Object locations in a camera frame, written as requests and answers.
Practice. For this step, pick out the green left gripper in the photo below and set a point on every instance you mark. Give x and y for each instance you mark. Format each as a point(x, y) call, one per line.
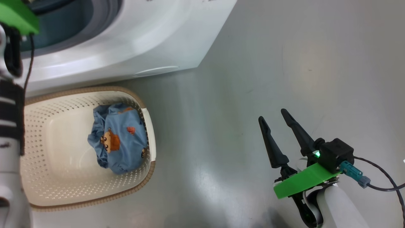
point(17, 14)

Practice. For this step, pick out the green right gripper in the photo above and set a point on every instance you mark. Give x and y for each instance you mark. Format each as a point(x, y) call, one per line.
point(300, 182)

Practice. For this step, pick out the blue bear print garment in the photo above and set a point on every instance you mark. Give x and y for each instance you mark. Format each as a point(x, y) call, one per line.
point(123, 145)

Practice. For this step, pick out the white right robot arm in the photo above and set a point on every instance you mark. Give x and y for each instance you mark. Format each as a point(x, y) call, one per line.
point(338, 209)

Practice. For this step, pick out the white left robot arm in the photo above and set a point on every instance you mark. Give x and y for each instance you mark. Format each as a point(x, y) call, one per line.
point(11, 177)

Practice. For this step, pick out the grey rubber door seal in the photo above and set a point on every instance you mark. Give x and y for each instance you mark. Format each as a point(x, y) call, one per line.
point(69, 28)

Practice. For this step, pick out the white front-load washing machine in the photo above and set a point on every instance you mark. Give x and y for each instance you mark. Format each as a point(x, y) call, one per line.
point(142, 38)

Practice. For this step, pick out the round white filter cover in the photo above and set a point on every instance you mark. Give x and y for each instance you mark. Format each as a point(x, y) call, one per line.
point(155, 71)

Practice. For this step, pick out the cream perforated laundry basket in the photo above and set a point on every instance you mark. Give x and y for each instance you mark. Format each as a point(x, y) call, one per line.
point(63, 177)

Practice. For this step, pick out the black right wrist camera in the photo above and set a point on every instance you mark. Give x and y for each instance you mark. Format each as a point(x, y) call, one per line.
point(337, 155)

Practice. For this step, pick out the teal right camera connector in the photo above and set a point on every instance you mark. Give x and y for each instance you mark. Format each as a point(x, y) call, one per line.
point(354, 174)

